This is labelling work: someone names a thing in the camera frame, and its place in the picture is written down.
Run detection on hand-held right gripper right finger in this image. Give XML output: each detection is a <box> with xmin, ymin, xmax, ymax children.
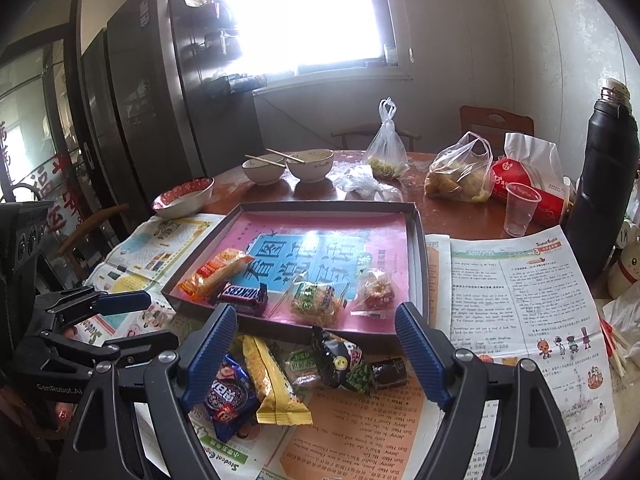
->
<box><xmin>394</xmin><ymin>302</ymin><xmax>581</xmax><ymax>480</ymax></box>

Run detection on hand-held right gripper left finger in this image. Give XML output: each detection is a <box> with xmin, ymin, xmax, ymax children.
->
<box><xmin>55</xmin><ymin>303</ymin><xmax>239</xmax><ymax>480</ymax></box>

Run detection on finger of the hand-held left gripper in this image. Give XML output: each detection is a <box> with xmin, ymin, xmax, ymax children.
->
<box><xmin>32</xmin><ymin>287</ymin><xmax>152</xmax><ymax>328</ymax></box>
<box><xmin>45</xmin><ymin>331</ymin><xmax>179</xmax><ymax>373</ymax></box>

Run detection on small dark brown packet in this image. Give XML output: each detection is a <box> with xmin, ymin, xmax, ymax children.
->
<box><xmin>370</xmin><ymin>357</ymin><xmax>407</xmax><ymax>390</ymax></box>

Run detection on blue cookie packet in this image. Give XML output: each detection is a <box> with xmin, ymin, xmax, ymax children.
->
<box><xmin>205</xmin><ymin>352</ymin><xmax>261</xmax><ymax>443</ymax></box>

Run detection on brown chocolate bar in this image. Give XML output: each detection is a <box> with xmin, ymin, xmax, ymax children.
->
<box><xmin>216</xmin><ymin>282</ymin><xmax>270</xmax><ymax>317</ymax></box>

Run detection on yellow snack packet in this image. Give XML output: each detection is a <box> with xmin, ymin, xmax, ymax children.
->
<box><xmin>241</xmin><ymin>335</ymin><xmax>313</xmax><ymax>427</ymax></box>

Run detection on clear packet with reddish snack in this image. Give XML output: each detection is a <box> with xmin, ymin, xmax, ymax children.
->
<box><xmin>350</xmin><ymin>267</ymin><xmax>401</xmax><ymax>318</ymax></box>

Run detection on orange snack packet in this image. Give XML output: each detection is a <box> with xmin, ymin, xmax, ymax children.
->
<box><xmin>178</xmin><ymin>247</ymin><xmax>255</xmax><ymax>301</ymax></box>

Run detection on black and green snack packet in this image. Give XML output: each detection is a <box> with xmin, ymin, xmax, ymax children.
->
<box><xmin>310</xmin><ymin>327</ymin><xmax>373</xmax><ymax>393</ymax></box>

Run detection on round green label pastry packet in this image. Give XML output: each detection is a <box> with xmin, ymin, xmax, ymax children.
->
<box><xmin>285</xmin><ymin>347</ymin><xmax>326</xmax><ymax>391</ymax></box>

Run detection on green label crispy noodle packet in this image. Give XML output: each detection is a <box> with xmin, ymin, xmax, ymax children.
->
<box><xmin>287</xmin><ymin>280</ymin><xmax>346</xmax><ymax>328</ymax></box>

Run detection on shallow grey cardboard box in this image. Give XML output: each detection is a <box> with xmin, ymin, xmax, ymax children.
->
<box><xmin>162</xmin><ymin>201</ymin><xmax>430</xmax><ymax>348</ymax></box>

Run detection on person's left hand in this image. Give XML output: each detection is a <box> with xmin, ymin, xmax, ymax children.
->
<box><xmin>47</xmin><ymin>401</ymin><xmax>76</xmax><ymax>431</ymax></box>

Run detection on colourful picture newspaper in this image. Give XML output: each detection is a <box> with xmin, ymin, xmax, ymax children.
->
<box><xmin>82</xmin><ymin>212</ymin><xmax>226</xmax><ymax>341</ymax></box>

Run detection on wooden chair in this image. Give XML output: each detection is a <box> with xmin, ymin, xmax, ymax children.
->
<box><xmin>55</xmin><ymin>203</ymin><xmax>131</xmax><ymax>271</ymax></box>
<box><xmin>460</xmin><ymin>105</ymin><xmax>535</xmax><ymax>151</ymax></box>

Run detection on newspaper with orange panel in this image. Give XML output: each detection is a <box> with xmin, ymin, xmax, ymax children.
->
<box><xmin>135</xmin><ymin>320</ymin><xmax>451</xmax><ymax>480</ymax></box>

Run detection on white text newspaper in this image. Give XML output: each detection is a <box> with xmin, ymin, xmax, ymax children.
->
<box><xmin>425</xmin><ymin>232</ymin><xmax>621</xmax><ymax>480</ymax></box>

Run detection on red patterned bowl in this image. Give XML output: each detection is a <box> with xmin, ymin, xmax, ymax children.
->
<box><xmin>151</xmin><ymin>176</ymin><xmax>216</xmax><ymax>219</ymax></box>

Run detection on clear plastic cup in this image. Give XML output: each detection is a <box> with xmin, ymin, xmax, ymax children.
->
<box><xmin>504</xmin><ymin>182</ymin><xmax>542</xmax><ymax>237</ymax></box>

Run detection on crumpled clear plastic bag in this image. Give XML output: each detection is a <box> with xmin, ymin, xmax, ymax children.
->
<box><xmin>334</xmin><ymin>165</ymin><xmax>403</xmax><ymax>202</ymax></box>

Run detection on plastic bag of fried food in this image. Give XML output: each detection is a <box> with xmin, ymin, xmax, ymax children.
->
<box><xmin>424</xmin><ymin>131</ymin><xmax>493</xmax><ymax>203</ymax></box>

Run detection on beige ceramic bowl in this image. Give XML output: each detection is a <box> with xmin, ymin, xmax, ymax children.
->
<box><xmin>242</xmin><ymin>157</ymin><xmax>287</xmax><ymax>186</ymax></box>
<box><xmin>286</xmin><ymin>148</ymin><xmax>335</xmax><ymax>183</ymax></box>

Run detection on disposable chopsticks in wrapper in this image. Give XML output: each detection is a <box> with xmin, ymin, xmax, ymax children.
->
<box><xmin>600</xmin><ymin>317</ymin><xmax>631</xmax><ymax>378</ymax></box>

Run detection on glass door with red decals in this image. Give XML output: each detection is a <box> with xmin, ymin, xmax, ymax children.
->
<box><xmin>0</xmin><ymin>35</ymin><xmax>86</xmax><ymax>261</ymax></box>

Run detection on crumpled white tissue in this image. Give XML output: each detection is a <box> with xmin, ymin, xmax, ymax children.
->
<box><xmin>600</xmin><ymin>295</ymin><xmax>640</xmax><ymax>356</ymax></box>

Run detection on knotted clear plastic bag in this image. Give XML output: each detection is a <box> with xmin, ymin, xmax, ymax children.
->
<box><xmin>362</xmin><ymin>98</ymin><xmax>410</xmax><ymax>181</ymax></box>

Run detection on dark multi-door refrigerator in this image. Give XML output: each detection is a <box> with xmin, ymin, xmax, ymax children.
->
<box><xmin>80</xmin><ymin>0</ymin><xmax>261</xmax><ymax>211</ymax></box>

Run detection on red tissue pack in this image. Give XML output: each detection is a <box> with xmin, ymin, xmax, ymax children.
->
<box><xmin>490</xmin><ymin>132</ymin><xmax>573</xmax><ymax>227</ymax></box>

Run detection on white rabbit figurine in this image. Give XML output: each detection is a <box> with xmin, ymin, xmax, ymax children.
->
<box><xmin>607</xmin><ymin>242</ymin><xmax>640</xmax><ymax>301</ymax></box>

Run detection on black thermos bottle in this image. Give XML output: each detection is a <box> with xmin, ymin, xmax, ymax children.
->
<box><xmin>562</xmin><ymin>78</ymin><xmax>640</xmax><ymax>281</ymax></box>

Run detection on white radiator cover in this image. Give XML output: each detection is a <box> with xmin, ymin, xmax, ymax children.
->
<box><xmin>252</xmin><ymin>67</ymin><xmax>416</xmax><ymax>156</ymax></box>

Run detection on refrigerator side storage rack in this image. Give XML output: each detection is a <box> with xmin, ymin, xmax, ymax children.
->
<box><xmin>170</xmin><ymin>0</ymin><xmax>251</xmax><ymax>96</ymax></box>

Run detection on window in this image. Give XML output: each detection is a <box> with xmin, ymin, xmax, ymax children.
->
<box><xmin>225</xmin><ymin>0</ymin><xmax>416</xmax><ymax>78</ymax></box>

